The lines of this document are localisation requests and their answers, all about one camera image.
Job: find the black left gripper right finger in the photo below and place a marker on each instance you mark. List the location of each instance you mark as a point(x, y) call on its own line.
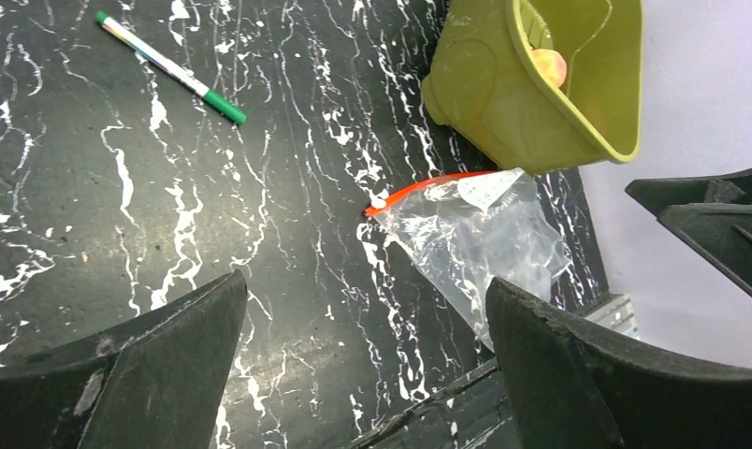
point(574, 384)

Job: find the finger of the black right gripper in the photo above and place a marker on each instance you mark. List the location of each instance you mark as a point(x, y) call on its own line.
point(656, 195)
point(719, 233)

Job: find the clear zip bag red zipper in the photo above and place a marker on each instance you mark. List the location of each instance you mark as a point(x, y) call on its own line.
point(463, 230)

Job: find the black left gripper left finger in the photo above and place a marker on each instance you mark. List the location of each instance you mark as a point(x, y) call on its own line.
point(154, 381)

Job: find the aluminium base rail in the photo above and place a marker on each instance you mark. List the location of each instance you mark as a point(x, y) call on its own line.
point(617, 314)

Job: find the orange peach fruit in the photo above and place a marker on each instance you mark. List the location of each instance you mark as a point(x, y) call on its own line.
point(551, 65)

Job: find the olive green plastic basket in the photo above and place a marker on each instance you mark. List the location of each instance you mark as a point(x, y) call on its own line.
point(483, 83)

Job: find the green white marker pen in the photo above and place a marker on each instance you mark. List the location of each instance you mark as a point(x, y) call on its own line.
point(212, 98)

